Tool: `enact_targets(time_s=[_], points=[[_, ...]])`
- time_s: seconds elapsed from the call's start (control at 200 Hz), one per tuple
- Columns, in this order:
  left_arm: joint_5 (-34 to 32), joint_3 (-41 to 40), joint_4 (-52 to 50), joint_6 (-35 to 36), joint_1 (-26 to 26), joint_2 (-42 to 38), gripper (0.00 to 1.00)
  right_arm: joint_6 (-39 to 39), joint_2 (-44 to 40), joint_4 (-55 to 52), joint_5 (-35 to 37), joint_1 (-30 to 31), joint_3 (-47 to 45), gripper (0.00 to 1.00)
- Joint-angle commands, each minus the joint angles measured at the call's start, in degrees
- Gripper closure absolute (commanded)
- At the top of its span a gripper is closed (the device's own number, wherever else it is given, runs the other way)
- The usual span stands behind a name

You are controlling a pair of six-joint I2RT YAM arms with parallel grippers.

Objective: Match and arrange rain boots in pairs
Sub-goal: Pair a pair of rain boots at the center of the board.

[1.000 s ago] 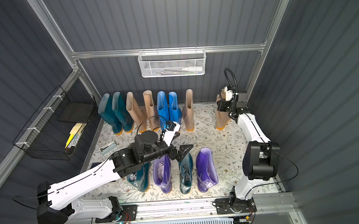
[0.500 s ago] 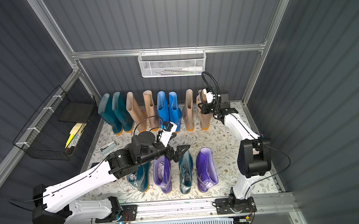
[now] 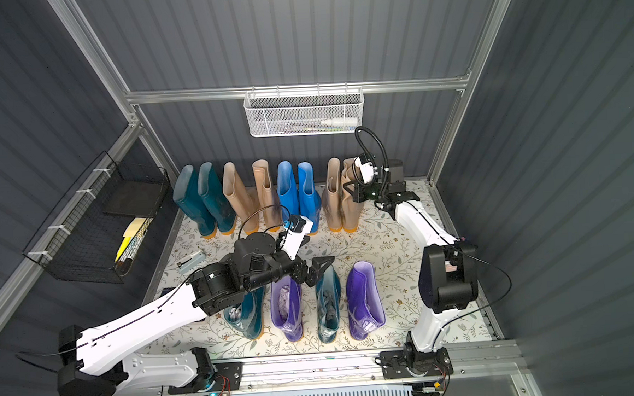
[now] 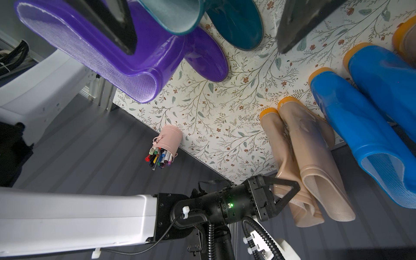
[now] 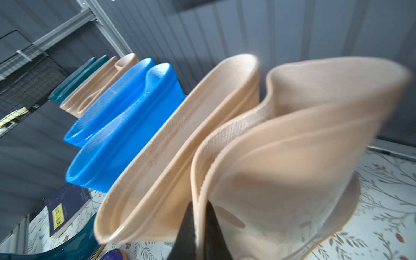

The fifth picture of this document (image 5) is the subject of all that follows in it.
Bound blue rain boot front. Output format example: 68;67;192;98
64;57;155;147

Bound yellow sticky notes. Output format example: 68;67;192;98
0;107;29;127

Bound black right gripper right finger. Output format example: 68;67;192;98
204;201;233;260

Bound beige rain boot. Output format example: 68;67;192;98
60;56;119;118
191;56;413;260
94;54;260;244
73;53;139;118

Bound blue rain boot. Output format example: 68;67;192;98
65;63;185;193
64;57;155;147

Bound dark green boot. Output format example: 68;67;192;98
48;56;97;100
1;214;105;260
54;55;109;104

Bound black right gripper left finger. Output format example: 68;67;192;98
167;202;196;260

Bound dark green boot far left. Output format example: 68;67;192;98
48;56;97;100

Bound dark green front boot left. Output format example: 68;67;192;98
1;214;105;260

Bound purple front boot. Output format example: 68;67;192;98
100;249;127;260

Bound dark blue notebook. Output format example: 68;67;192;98
43;183;92;238

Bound blue rain boot back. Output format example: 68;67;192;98
65;63;185;193

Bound dark green boot back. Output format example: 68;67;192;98
54;55;109;104

